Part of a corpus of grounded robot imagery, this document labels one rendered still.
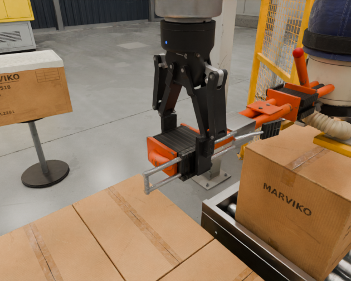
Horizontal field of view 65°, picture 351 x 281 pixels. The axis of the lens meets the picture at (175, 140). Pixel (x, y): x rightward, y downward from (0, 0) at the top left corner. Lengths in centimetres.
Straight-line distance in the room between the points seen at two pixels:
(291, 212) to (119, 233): 71
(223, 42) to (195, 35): 158
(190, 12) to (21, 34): 759
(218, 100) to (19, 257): 112
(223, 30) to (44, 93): 133
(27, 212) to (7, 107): 79
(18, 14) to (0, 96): 569
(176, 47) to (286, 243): 95
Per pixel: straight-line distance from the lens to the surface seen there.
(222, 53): 196
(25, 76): 218
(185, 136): 47
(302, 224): 109
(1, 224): 239
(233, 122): 54
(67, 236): 134
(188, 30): 37
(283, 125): 86
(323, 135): 84
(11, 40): 787
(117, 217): 136
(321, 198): 100
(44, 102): 224
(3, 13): 774
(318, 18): 84
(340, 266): 134
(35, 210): 239
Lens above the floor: 149
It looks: 30 degrees down
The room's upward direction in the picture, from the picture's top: straight up
